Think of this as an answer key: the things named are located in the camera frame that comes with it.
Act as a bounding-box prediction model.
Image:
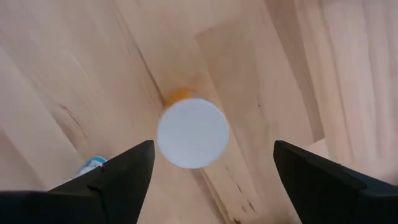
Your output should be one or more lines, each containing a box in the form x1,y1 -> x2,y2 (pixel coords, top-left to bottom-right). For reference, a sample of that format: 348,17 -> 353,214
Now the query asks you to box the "white medicine bottle blue label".
74,155 -> 108,179

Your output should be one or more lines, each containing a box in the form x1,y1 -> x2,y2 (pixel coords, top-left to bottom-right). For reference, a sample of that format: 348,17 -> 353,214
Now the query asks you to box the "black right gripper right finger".
273,139 -> 398,224

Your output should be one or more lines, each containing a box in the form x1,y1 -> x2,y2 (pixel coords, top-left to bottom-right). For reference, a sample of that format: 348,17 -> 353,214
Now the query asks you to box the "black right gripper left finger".
0,139 -> 155,224

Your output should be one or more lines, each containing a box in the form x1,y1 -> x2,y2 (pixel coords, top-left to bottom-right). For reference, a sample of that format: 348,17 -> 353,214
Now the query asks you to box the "orange pill bottle white cap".
156,88 -> 230,170

